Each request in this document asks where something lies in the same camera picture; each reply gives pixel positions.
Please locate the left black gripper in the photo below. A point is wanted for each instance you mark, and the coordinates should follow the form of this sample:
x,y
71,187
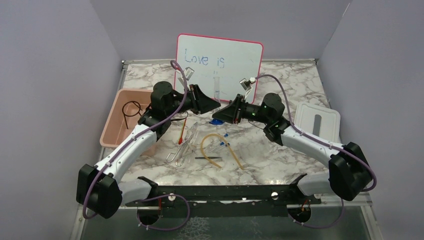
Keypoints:
x,y
201,103

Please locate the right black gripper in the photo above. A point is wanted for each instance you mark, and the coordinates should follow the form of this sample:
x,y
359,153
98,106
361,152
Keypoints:
x,y
231,113

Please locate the graduated cylinder blue base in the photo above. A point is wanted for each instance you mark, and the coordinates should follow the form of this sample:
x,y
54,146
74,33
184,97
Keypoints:
x,y
217,98

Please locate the metal crucible tongs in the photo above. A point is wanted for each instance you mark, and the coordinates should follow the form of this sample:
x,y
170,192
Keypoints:
x,y
178,156

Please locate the pink plastic bin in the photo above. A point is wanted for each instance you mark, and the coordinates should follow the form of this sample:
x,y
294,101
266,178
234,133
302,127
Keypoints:
x,y
114,132

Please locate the black wire tripod stand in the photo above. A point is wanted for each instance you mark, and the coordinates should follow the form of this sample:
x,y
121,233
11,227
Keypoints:
x,y
131,109

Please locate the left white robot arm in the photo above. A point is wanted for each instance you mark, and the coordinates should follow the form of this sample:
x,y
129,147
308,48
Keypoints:
x,y
98,186

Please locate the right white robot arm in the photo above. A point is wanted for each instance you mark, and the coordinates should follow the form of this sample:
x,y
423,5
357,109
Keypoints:
x,y
348,169

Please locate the yellow rubber tube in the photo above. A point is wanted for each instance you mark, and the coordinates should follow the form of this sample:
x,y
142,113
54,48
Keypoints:
x,y
205,150

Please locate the pink framed whiteboard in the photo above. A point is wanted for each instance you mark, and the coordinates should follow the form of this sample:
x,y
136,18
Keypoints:
x,y
230,60

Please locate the black metal rod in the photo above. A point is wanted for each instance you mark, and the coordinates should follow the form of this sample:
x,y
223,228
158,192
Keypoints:
x,y
209,157

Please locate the white plastic bin lid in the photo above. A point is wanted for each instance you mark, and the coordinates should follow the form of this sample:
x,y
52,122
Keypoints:
x,y
319,121

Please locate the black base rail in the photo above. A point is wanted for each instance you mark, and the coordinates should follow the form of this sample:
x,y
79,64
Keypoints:
x,y
215,201

